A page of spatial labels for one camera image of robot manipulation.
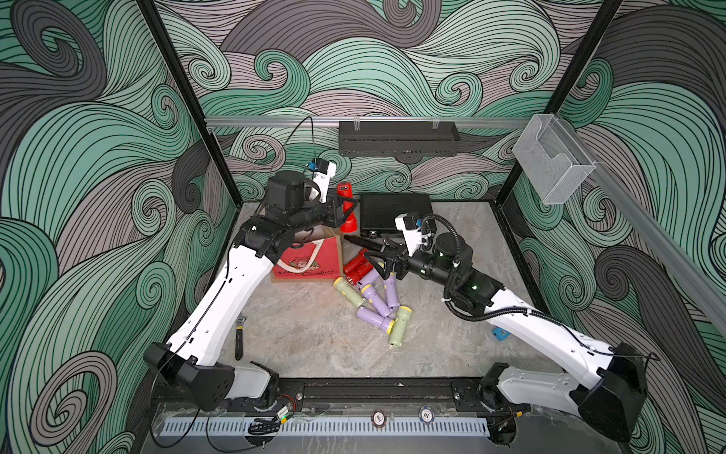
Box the purple flashlight middle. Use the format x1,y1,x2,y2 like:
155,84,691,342
361,284,393,318

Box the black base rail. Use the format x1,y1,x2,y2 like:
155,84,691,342
248,376,597,414

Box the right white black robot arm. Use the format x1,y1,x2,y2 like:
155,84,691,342
361,233,648,444

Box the red flashlight top upper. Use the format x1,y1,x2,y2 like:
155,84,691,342
343,250,369,277

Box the purple flashlight top right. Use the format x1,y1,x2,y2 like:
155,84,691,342
384,272,400,311

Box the white slotted cable duct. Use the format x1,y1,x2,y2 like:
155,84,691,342
157,416,489,437

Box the green flashlight right lower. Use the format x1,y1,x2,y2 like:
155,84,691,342
389,306,413,347

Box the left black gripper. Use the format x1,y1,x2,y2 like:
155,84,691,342
284,194,352,236

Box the black wall shelf tray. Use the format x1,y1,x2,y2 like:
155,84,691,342
338,120,461,157

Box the red flashlight top lower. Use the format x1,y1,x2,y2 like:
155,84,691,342
346,262,374,286

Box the purple flashlight lower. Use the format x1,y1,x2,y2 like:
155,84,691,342
357,306,395,334

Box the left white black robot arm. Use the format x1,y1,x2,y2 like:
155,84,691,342
144,169,357,412

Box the purple flashlight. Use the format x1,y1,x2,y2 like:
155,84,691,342
361,284,393,318
359,270,381,288
384,272,400,311
357,306,395,334

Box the red jute tote bag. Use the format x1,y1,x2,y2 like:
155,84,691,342
272,226,343,282

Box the purple flashlight top left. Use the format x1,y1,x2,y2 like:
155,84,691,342
359,270,381,288

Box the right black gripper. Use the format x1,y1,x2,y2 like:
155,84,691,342
368,233,458,291

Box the black hard case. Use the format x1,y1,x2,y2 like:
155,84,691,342
359,193,433,238

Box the small blue object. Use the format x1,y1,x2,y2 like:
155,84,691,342
493,327,510,342

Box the green flashlight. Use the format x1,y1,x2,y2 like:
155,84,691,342
334,276,366,309
389,306,413,347

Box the green flashlight left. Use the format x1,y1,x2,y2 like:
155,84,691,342
334,276,366,309

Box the clear plastic wall bin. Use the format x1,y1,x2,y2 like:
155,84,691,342
513,113,596,205

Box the red flashlight dark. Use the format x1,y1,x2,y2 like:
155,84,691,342
337,182,358,234

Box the black microphone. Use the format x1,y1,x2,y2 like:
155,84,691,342
343,235,383,251

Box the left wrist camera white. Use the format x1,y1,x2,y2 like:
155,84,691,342
308,158,337,204

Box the black tool on table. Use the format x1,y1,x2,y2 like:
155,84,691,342
234,316,247,361

